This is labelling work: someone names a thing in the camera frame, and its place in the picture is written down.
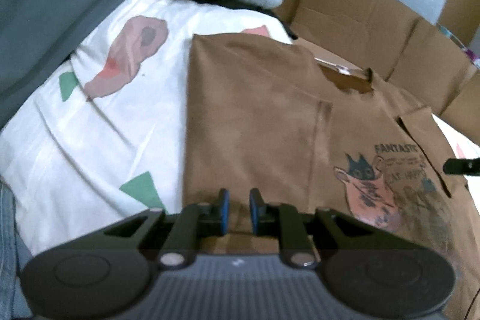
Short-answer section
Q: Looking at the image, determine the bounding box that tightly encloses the large cardboard box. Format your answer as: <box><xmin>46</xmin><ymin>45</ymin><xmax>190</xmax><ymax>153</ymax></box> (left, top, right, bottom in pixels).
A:
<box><xmin>274</xmin><ymin>0</ymin><xmax>479</xmax><ymax>142</ymax></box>

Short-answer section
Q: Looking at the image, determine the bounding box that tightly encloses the cream bear print blanket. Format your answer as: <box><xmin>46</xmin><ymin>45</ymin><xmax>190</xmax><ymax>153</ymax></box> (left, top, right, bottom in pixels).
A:
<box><xmin>0</xmin><ymin>0</ymin><xmax>480</xmax><ymax>257</ymax></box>

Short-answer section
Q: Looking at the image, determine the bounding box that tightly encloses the brown t-shirt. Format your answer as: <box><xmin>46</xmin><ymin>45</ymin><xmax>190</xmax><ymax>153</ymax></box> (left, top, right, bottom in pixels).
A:
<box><xmin>183</xmin><ymin>33</ymin><xmax>479</xmax><ymax>319</ymax></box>

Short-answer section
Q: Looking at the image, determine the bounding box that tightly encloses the light blue garment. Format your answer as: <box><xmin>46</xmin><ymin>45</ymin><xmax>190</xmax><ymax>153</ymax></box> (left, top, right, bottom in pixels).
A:
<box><xmin>1</xmin><ymin>183</ymin><xmax>33</xmax><ymax>319</ymax></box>

